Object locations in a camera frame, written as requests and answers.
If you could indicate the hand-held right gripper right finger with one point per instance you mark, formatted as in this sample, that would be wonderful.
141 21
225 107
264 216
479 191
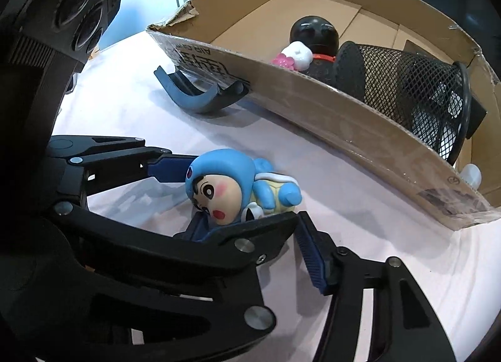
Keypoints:
313 260

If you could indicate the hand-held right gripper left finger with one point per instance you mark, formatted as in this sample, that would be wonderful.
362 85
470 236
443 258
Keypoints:
197 233

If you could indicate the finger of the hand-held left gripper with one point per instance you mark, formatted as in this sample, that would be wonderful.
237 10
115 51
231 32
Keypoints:
168 168
219 256

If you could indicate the blue hooded cartoon figurine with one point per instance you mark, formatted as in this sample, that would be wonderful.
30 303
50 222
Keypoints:
227 164

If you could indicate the brown cardboard box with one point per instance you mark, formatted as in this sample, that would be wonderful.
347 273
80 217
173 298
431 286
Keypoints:
332 111

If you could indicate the black round-headed figurine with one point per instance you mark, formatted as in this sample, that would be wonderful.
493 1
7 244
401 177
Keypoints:
313 35

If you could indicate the black mesh pen holder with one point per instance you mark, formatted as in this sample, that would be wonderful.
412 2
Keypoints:
391 76

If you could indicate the small white bottle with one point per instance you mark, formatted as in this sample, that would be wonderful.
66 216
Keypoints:
469 176

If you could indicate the dark blue curved plastic bracket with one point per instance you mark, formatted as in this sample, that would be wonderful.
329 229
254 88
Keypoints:
191 101

